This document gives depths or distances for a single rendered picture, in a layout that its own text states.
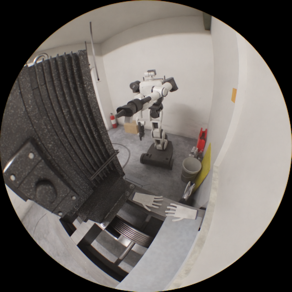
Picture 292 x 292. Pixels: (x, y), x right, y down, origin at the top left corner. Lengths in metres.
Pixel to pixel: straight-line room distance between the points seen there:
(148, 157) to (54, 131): 1.51
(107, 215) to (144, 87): 1.24
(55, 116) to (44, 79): 0.14
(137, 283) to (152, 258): 0.24
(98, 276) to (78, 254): 0.23
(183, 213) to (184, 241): 0.21
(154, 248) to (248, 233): 0.55
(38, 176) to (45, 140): 0.12
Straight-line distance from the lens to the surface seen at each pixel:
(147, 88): 1.13
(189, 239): 0.79
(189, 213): 0.80
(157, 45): 2.43
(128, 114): 0.57
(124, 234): 0.84
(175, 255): 0.79
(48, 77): 0.42
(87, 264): 0.99
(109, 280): 0.94
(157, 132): 1.42
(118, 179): 0.68
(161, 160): 1.67
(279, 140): 0.42
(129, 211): 1.52
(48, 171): 0.33
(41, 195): 0.33
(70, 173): 0.45
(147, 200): 0.80
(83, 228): 0.97
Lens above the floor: 1.43
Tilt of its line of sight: 39 degrees down
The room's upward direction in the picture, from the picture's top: 8 degrees counter-clockwise
